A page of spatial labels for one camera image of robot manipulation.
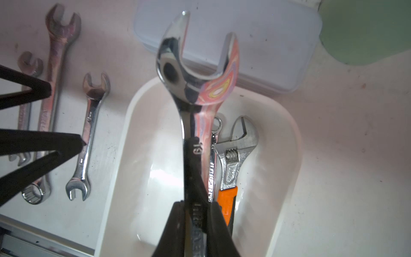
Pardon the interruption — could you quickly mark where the silver end wrench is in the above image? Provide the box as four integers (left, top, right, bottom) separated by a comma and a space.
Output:
65, 72, 110, 201

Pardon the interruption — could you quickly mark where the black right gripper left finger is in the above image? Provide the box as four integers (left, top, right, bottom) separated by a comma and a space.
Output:
152, 201, 186, 257

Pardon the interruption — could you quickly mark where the white rectangular lid box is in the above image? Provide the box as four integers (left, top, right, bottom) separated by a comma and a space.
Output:
134, 1, 322, 95

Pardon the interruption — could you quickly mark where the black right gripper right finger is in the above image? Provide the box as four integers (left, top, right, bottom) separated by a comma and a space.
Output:
205, 202, 240, 257

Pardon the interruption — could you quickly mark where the thin silver wrench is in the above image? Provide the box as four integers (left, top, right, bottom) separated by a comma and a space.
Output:
208, 116, 223, 202

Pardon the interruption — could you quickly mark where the large silver 19 wrench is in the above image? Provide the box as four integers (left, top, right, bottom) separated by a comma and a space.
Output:
156, 11, 239, 257

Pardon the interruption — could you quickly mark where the long silver combination wrench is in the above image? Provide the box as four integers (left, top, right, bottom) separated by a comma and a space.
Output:
22, 3, 81, 205

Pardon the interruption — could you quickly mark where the small silver wrench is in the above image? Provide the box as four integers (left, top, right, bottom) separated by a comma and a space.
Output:
9, 51, 43, 167

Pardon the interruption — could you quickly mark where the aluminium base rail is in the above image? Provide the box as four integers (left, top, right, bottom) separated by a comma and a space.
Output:
1, 215, 95, 257

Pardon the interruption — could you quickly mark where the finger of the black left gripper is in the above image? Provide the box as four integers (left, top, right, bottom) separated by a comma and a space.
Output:
0, 128, 87, 206
0, 64, 52, 110

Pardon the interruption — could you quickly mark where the green pencil cup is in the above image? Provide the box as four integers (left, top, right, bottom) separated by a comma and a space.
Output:
319, 1, 411, 65

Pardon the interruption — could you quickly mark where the white plastic storage box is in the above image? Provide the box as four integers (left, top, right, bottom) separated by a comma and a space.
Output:
95, 78, 302, 257

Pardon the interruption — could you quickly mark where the orange handled adjustable wrench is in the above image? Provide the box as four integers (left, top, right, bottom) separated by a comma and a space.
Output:
215, 116, 259, 233

